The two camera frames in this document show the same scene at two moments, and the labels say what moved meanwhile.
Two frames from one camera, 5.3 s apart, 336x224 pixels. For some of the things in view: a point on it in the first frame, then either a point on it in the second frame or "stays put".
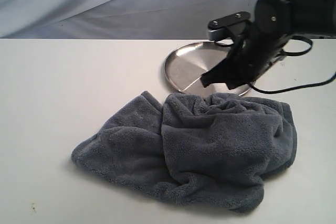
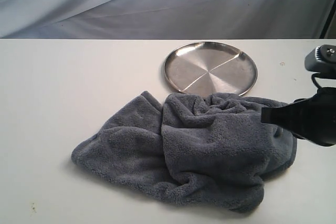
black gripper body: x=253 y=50 to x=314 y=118
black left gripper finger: x=222 y=72 to x=281 y=116
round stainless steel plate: x=184 y=66 stays put
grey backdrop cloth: x=127 y=6 stays put
